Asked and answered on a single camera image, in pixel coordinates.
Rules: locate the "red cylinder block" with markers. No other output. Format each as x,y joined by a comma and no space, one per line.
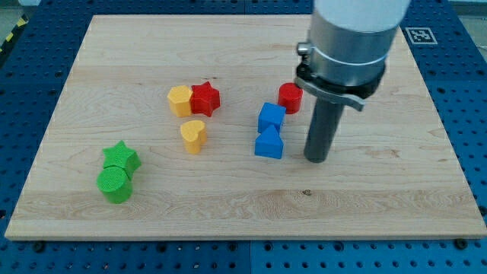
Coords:
290,97

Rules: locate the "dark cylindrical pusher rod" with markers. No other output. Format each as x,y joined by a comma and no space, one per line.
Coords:
323,125

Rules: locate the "yellow heart block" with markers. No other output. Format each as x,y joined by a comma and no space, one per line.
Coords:
194,135

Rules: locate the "blue triangle block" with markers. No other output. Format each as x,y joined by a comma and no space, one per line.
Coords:
269,144

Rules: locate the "white fiducial marker tag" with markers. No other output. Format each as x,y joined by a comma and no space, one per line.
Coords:
421,36

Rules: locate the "red star block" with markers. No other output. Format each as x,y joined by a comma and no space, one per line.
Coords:
205,99

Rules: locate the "green cylinder block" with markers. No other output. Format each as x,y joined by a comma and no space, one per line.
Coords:
114,184

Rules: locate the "blue cube block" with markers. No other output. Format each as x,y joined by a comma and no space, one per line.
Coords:
271,115

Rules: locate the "yellow hexagon block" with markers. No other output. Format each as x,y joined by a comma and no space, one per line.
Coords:
179,100

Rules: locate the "wooden board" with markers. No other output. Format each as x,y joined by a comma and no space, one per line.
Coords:
390,174

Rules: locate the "green star block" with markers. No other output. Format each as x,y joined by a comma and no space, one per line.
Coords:
122,156

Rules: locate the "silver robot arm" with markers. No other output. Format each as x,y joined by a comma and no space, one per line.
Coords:
344,56

